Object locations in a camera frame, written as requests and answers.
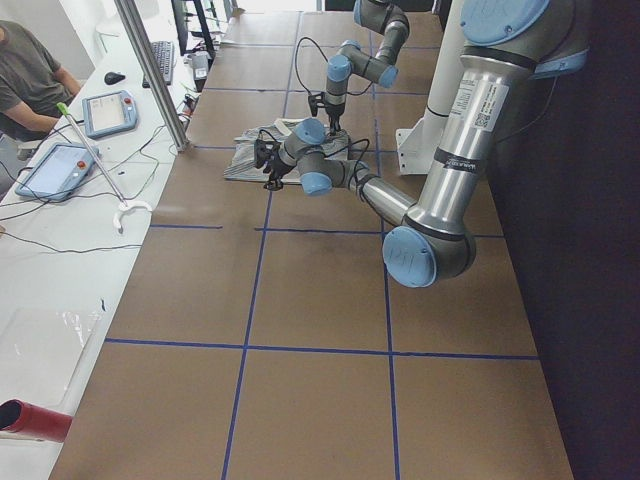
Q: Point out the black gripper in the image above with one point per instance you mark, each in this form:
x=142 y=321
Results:
x=276 y=168
x=334 y=114

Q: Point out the navy white striped polo shirt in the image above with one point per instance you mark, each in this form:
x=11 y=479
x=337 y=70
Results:
x=281 y=145

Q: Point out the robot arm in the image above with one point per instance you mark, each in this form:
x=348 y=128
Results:
x=504 y=43
x=382 y=17

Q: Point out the black keyboard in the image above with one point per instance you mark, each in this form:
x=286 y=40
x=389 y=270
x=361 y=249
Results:
x=163 y=52

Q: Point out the far blue teach pendant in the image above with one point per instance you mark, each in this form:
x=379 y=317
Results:
x=109 y=114

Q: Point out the blue teach pendant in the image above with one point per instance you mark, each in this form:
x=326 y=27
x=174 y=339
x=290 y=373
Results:
x=109 y=114
x=58 y=173

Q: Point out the black computer mouse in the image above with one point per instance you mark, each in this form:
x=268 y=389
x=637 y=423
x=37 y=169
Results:
x=112 y=78

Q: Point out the near blue teach pendant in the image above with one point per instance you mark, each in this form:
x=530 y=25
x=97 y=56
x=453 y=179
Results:
x=58 y=173

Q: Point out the seated person grey shirt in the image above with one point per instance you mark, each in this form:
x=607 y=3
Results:
x=33 y=83

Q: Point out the clear plastic sheet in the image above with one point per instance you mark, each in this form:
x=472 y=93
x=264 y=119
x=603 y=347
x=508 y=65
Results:
x=40 y=351

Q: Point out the red cylinder bottle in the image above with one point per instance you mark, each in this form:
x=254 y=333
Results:
x=26 y=419

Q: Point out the aluminium frame post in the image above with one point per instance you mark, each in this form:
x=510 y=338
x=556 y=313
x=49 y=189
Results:
x=139 y=40

